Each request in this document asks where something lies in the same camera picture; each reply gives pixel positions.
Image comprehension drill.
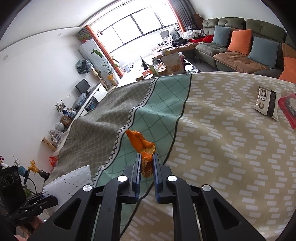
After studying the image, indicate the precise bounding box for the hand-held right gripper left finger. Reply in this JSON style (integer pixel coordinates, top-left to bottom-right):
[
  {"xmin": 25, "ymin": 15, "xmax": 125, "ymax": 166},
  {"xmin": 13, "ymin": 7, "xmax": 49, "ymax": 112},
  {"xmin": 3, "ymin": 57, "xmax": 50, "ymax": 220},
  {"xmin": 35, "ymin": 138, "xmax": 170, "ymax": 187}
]
[{"xmin": 28, "ymin": 153, "xmax": 142, "ymax": 241}]

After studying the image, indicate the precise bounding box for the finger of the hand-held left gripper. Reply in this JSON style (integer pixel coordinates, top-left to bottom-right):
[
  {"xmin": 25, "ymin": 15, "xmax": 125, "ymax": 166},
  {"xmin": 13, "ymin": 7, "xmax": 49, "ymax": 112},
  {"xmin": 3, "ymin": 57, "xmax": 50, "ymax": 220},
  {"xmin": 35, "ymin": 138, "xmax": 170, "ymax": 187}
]
[{"xmin": 9, "ymin": 193, "xmax": 59, "ymax": 223}]

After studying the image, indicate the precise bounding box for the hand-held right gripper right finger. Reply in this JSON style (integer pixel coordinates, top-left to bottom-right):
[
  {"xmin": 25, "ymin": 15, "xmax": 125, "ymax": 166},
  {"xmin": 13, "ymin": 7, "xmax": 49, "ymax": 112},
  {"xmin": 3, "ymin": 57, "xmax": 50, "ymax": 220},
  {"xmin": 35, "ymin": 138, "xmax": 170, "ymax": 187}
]
[{"xmin": 153, "ymin": 152, "xmax": 266, "ymax": 241}]

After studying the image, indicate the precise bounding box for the orange peel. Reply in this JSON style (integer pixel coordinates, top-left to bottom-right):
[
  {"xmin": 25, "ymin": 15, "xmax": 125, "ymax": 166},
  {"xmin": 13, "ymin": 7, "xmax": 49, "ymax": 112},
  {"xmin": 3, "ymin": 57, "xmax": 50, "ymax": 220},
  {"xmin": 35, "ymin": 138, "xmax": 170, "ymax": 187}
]
[{"xmin": 125, "ymin": 129, "xmax": 156, "ymax": 178}]

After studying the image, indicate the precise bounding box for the person's left hand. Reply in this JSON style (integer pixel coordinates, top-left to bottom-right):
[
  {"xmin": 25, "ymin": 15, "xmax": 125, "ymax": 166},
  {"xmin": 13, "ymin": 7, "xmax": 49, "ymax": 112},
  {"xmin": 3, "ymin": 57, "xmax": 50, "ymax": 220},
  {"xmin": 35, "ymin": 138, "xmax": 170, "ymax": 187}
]
[{"xmin": 14, "ymin": 217, "xmax": 44, "ymax": 239}]

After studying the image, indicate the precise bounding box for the yellow dried flower bunch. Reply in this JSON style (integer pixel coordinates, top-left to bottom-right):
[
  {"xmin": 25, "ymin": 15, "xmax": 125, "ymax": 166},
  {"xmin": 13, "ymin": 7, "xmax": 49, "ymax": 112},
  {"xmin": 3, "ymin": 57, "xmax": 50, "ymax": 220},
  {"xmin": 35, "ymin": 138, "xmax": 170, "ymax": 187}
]
[{"xmin": 27, "ymin": 159, "xmax": 50, "ymax": 180}]

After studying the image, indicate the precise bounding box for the tall wooden box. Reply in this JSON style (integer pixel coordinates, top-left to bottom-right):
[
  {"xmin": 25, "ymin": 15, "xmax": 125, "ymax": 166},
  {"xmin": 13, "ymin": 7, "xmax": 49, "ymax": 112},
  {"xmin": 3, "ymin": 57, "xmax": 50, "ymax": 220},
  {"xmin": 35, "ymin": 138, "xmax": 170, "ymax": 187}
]
[{"xmin": 42, "ymin": 137, "xmax": 57, "ymax": 152}]

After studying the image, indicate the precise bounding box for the patterned blanket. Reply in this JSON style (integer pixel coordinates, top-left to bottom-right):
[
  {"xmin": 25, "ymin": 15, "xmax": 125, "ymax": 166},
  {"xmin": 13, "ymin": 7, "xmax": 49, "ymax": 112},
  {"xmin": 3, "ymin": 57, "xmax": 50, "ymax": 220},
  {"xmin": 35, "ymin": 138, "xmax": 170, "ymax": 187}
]
[{"xmin": 43, "ymin": 72, "xmax": 296, "ymax": 241}]

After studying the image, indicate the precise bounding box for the clear plastic bag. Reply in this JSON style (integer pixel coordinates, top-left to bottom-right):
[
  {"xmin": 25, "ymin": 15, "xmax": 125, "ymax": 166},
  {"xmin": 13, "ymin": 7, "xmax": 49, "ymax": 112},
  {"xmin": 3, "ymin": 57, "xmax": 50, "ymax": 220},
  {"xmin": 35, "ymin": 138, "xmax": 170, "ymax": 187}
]
[{"xmin": 48, "ymin": 128, "xmax": 65, "ymax": 145}]

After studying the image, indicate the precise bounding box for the white TV cabinet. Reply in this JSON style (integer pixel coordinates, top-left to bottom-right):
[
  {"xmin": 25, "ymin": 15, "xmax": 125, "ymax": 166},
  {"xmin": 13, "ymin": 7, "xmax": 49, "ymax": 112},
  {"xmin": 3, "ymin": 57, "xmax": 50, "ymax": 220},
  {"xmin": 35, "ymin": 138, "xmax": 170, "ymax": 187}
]
[{"xmin": 43, "ymin": 82, "xmax": 109, "ymax": 151}]

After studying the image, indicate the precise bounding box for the small bonsai plant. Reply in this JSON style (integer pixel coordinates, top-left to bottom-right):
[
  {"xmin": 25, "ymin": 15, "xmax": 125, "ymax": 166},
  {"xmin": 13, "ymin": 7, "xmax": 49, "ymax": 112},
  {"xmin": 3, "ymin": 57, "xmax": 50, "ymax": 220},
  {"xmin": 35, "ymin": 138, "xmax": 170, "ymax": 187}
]
[{"xmin": 55, "ymin": 100, "xmax": 68, "ymax": 115}]

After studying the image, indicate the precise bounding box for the blue plastic-wrapped bundle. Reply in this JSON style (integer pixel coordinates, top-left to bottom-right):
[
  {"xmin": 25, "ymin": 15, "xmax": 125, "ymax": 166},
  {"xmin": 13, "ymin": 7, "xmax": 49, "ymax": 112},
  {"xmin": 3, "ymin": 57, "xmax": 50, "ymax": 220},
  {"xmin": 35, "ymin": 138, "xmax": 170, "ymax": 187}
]
[{"xmin": 73, "ymin": 93, "xmax": 86, "ymax": 108}]

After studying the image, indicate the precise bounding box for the black monitor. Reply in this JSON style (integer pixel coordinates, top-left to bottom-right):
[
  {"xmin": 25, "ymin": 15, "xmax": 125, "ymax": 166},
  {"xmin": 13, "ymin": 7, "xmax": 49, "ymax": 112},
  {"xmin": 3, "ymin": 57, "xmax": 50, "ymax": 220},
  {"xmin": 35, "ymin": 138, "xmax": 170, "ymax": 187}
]
[{"xmin": 75, "ymin": 78, "xmax": 91, "ymax": 94}]

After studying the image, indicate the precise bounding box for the glass coffee table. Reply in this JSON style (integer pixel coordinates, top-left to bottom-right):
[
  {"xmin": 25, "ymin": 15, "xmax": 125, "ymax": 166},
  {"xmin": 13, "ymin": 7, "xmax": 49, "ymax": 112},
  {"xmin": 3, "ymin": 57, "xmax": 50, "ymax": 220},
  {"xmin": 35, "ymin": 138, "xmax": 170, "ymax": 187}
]
[{"xmin": 136, "ymin": 46, "xmax": 199, "ymax": 80}]

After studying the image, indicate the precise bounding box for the beige cracker bag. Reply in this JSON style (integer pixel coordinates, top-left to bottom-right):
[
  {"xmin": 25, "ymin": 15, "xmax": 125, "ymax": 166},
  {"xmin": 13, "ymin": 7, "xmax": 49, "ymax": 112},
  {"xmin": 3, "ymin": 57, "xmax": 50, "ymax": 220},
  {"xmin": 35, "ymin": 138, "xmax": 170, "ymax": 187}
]
[{"xmin": 161, "ymin": 52, "xmax": 185, "ymax": 75}]

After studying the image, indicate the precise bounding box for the tall potted plant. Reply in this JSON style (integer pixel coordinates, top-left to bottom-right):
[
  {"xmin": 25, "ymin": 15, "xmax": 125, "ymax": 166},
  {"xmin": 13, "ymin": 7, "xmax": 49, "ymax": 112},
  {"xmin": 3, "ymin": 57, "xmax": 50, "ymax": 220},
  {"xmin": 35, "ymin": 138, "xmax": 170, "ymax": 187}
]
[{"xmin": 92, "ymin": 49, "xmax": 121, "ymax": 85}]

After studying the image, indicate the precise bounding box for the blue patterned cloth bundle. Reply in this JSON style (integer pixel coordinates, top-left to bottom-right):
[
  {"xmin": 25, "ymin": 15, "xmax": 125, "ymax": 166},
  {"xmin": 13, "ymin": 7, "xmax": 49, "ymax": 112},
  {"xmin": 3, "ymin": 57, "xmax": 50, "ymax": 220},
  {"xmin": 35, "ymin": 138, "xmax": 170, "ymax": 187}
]
[{"xmin": 76, "ymin": 59, "xmax": 93, "ymax": 75}]

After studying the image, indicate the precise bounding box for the white and black snack packet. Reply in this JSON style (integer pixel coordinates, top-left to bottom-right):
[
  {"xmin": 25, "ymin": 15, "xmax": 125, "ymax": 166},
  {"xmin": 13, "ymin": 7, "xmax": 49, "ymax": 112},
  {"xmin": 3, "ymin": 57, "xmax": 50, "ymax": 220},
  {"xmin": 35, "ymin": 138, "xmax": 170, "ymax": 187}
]
[{"xmin": 252, "ymin": 86, "xmax": 279, "ymax": 121}]

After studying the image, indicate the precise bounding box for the green sofa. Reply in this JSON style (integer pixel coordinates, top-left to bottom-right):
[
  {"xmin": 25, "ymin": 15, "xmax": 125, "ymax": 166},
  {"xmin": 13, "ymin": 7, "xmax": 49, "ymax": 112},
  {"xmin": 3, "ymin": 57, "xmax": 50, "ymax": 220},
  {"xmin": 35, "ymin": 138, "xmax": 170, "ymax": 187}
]
[{"xmin": 194, "ymin": 17, "xmax": 296, "ymax": 79}]

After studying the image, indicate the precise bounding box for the white standing air conditioner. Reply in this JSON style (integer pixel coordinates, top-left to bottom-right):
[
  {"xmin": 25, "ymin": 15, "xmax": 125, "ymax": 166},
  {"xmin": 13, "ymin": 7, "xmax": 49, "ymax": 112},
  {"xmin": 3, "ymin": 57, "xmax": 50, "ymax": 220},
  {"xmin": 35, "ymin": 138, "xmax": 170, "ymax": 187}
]
[{"xmin": 78, "ymin": 39, "xmax": 104, "ymax": 67}]

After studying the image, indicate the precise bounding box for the white office chair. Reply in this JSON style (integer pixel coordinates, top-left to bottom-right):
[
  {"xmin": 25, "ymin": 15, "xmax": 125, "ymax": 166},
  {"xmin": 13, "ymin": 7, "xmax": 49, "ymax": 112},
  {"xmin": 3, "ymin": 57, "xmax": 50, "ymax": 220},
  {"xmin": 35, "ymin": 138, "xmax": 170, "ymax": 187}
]
[{"xmin": 159, "ymin": 30, "xmax": 178, "ymax": 44}]

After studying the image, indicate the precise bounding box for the pile of clothes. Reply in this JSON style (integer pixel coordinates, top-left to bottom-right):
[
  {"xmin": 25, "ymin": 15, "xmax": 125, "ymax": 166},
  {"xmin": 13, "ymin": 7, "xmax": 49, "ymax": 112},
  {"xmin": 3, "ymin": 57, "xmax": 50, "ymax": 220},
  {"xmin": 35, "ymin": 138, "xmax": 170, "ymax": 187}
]
[{"xmin": 172, "ymin": 29, "xmax": 206, "ymax": 45}]

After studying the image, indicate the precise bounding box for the brown seat pad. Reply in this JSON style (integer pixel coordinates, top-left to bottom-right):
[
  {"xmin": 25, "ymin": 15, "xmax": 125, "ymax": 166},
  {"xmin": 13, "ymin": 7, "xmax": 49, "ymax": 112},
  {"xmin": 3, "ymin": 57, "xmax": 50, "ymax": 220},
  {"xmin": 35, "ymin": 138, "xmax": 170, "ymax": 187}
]
[{"xmin": 213, "ymin": 51, "xmax": 271, "ymax": 73}]

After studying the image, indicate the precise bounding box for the large window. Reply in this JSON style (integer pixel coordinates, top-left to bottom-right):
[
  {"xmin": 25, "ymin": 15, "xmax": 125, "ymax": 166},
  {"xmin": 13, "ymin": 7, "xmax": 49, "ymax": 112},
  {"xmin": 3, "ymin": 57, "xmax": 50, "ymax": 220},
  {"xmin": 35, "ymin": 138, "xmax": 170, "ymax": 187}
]
[{"xmin": 90, "ymin": 0, "xmax": 178, "ymax": 61}]

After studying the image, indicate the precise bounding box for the red snack packet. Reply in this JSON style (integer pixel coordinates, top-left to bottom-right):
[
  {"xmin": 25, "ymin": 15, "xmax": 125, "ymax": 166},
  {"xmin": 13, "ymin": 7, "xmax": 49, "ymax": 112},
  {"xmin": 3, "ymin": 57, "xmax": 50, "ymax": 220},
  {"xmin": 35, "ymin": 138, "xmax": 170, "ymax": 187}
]
[{"xmin": 277, "ymin": 93, "xmax": 296, "ymax": 129}]

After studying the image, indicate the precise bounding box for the blue cushion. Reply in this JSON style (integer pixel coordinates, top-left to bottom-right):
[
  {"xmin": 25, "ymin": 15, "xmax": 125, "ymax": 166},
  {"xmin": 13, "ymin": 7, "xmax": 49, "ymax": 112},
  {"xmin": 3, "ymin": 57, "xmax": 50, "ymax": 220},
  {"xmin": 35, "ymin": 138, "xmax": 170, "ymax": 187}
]
[
  {"xmin": 248, "ymin": 37, "xmax": 279, "ymax": 69},
  {"xmin": 212, "ymin": 25, "xmax": 232, "ymax": 47}
]

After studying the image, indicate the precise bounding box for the orange cushion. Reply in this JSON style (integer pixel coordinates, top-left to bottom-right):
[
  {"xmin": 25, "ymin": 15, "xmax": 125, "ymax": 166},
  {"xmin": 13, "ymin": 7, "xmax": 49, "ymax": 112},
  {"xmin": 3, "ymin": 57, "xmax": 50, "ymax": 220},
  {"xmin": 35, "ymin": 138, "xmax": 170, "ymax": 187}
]
[
  {"xmin": 227, "ymin": 29, "xmax": 252, "ymax": 55},
  {"xmin": 279, "ymin": 56, "xmax": 296, "ymax": 82}
]

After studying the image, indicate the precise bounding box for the orange and grey curtain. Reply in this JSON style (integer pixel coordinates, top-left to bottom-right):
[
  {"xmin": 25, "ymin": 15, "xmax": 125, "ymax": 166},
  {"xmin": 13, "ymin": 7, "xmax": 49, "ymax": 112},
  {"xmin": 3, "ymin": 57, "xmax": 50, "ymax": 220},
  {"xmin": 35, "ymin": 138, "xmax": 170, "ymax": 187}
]
[{"xmin": 168, "ymin": 0, "xmax": 197, "ymax": 30}]

